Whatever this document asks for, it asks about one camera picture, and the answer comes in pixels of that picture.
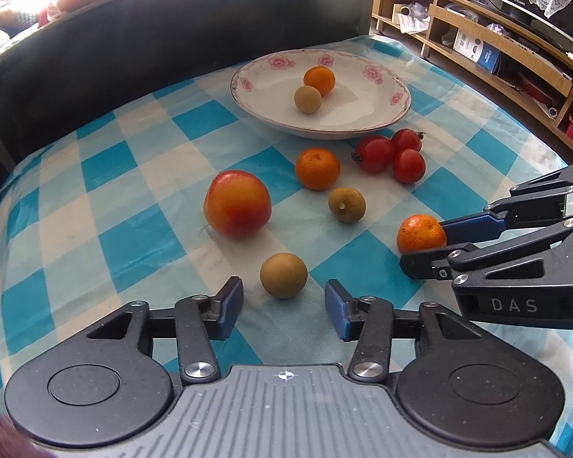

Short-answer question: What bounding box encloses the white floral plate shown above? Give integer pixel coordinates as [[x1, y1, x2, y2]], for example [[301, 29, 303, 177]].
[[229, 49, 412, 140]]

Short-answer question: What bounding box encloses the tan longan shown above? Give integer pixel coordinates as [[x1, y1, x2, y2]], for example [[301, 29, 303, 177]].
[[328, 187, 366, 223], [260, 252, 308, 300], [293, 85, 323, 115]]

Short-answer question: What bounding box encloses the orange tangerine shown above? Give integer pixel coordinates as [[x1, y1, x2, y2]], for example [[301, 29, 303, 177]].
[[295, 148, 342, 191], [304, 66, 336, 97], [396, 214, 448, 255]]

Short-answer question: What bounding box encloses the red packet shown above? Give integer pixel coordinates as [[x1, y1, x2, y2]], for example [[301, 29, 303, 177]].
[[520, 75, 555, 102]]

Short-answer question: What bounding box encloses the blue box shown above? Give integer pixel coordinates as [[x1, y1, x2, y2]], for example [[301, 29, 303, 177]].
[[477, 48, 503, 74]]

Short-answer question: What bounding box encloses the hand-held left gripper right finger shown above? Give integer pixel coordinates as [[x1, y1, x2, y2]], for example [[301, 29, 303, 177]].
[[325, 279, 482, 385]]

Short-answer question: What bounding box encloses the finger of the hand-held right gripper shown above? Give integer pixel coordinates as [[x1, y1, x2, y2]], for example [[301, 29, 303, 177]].
[[438, 160, 573, 245], [399, 217, 573, 283]]

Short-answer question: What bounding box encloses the black sofa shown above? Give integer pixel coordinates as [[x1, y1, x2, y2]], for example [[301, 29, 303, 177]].
[[0, 0, 382, 173]]

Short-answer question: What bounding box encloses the black television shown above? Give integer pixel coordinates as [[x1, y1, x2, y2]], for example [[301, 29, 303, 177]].
[[451, 0, 573, 54]]

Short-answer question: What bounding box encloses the person's left forearm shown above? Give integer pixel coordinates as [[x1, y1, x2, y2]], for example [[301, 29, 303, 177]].
[[0, 403, 36, 458]]

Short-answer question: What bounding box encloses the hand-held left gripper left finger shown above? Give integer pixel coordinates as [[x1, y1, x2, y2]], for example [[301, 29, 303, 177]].
[[83, 276, 245, 388]]

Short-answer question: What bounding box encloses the blue white checked tablecloth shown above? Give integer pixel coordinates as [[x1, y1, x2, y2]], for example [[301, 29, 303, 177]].
[[0, 33, 573, 458]]

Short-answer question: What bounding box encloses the red tomato with stem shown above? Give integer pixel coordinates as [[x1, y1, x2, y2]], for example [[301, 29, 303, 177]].
[[352, 135, 396, 174]]

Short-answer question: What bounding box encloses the red yellow apple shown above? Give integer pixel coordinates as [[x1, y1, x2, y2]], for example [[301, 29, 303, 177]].
[[203, 170, 273, 238]]

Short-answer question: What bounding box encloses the white box with black print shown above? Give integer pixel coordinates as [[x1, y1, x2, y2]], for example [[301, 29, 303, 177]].
[[453, 29, 484, 59]]

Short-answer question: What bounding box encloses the wooden TV stand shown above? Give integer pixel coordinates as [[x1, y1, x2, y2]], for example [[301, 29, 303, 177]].
[[370, 0, 573, 160]]

